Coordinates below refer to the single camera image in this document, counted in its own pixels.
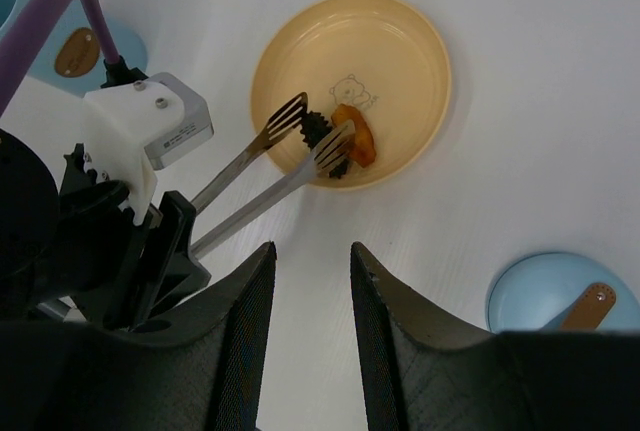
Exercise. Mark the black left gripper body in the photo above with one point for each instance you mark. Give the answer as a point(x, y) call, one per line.
point(78, 240)

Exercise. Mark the brown fried piece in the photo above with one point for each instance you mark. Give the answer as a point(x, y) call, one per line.
point(363, 150)

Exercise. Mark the metal serving tongs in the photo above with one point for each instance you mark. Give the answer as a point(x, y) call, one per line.
point(281, 140)

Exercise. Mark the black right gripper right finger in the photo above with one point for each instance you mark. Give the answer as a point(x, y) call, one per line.
point(423, 368)

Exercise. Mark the aluminium mounting rail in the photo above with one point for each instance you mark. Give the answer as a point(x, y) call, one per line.
point(60, 310)

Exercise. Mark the light blue cylindrical container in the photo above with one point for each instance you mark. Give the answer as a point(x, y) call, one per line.
point(71, 59)

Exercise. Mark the black spiky sea cucumber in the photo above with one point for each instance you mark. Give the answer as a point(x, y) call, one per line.
point(314, 127)

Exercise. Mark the brown lid handle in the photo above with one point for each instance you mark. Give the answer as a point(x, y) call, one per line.
point(590, 309)

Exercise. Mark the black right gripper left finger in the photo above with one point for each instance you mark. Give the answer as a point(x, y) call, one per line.
point(198, 366)

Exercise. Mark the light blue lid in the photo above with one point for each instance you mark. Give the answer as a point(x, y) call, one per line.
point(538, 292)

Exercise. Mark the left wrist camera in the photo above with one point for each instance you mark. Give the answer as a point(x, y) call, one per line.
point(132, 131)

